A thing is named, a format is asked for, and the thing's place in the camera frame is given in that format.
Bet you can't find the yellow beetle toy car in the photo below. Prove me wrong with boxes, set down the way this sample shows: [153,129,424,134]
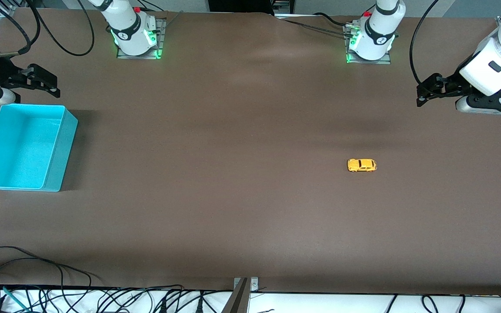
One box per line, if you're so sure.
[347,158,377,173]

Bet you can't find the turquoise plastic bin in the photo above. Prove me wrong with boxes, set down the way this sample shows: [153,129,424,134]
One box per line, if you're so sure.
[0,103,79,192]

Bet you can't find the black equipment box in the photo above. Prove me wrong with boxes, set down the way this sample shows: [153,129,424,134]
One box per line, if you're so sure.
[208,0,275,15]

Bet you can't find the dark grey metal bar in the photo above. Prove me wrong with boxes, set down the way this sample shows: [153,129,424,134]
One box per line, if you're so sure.
[221,278,250,313]

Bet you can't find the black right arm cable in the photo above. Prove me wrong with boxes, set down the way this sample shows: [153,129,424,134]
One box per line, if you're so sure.
[0,0,95,57]

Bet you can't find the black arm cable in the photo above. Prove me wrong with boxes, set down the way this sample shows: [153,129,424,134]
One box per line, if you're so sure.
[0,0,95,57]
[409,0,441,87]

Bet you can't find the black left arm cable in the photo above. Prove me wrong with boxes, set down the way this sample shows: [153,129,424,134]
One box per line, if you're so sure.
[409,0,441,87]

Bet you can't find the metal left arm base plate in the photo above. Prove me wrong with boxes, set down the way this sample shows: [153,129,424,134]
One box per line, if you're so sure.
[345,26,392,65]

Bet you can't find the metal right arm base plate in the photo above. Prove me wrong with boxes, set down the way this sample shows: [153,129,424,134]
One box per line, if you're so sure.
[117,18,166,60]

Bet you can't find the black base supply cable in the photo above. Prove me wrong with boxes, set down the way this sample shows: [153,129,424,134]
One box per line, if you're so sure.
[277,12,355,37]

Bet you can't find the black looped floor cable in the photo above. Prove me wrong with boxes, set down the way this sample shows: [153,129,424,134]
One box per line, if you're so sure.
[0,258,94,290]
[0,246,66,290]

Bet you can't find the teal cable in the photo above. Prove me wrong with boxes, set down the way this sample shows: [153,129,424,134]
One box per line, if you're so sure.
[2,286,30,312]

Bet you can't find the metal edge bracket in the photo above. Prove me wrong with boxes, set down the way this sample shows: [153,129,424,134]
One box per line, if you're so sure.
[234,277,259,292]

